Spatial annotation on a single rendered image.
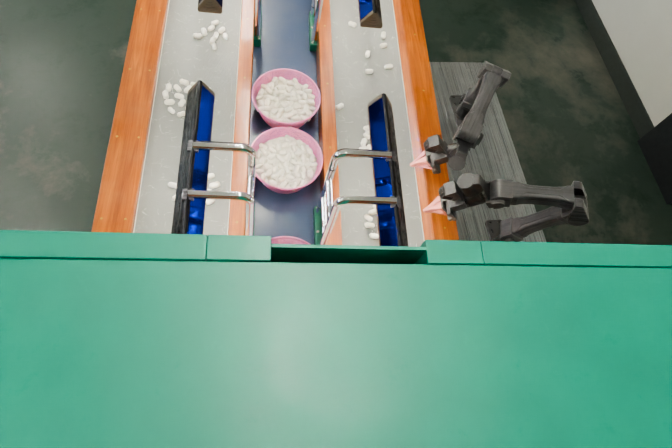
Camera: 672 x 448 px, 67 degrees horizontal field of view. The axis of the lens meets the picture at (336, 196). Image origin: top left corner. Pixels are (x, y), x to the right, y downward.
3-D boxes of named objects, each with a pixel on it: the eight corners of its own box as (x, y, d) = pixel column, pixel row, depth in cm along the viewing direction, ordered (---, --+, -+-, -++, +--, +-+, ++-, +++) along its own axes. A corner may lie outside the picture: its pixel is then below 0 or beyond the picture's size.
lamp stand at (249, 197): (254, 208, 180) (258, 139, 141) (253, 261, 171) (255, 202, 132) (200, 207, 177) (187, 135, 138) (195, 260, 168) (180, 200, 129)
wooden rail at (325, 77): (324, -18, 243) (327, -37, 234) (342, 376, 160) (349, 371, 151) (313, -19, 243) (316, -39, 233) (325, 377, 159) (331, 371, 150)
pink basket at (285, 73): (316, 86, 211) (319, 71, 202) (318, 139, 198) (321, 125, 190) (252, 81, 206) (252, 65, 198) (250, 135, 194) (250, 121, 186)
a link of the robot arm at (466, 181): (456, 194, 155) (495, 189, 149) (457, 171, 159) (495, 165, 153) (469, 212, 163) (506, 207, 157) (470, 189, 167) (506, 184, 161)
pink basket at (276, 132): (304, 133, 199) (306, 119, 190) (330, 189, 189) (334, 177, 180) (238, 150, 190) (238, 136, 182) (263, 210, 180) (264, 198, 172)
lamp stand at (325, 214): (364, 212, 187) (395, 146, 148) (368, 263, 177) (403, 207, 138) (313, 210, 184) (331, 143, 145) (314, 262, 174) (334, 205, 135)
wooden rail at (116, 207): (180, -19, 239) (175, -54, 223) (122, 385, 156) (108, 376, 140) (154, -22, 237) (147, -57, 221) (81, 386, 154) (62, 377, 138)
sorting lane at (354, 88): (388, -22, 243) (389, -26, 241) (439, 371, 159) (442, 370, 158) (326, -29, 238) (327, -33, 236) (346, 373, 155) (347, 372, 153)
